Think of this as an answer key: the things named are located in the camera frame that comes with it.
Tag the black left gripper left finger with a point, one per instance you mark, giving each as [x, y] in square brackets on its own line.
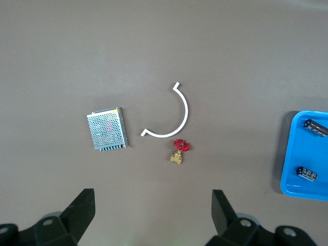
[77, 217]

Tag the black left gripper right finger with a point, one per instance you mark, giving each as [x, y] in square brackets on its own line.
[225, 220]

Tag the long dark brown capacitor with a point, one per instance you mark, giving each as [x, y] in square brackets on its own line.
[316, 128]

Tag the brass valve red handwheel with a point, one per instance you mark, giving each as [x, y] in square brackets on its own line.
[182, 145]

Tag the silver perforated metal power supply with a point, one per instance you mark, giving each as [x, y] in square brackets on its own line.
[107, 128]

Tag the blue plastic tray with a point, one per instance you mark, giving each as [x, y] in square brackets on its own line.
[302, 153]

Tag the brown table cover sheet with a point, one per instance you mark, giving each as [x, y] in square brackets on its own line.
[153, 51]

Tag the white curved plastic bracket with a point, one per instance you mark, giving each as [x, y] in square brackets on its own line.
[186, 112]

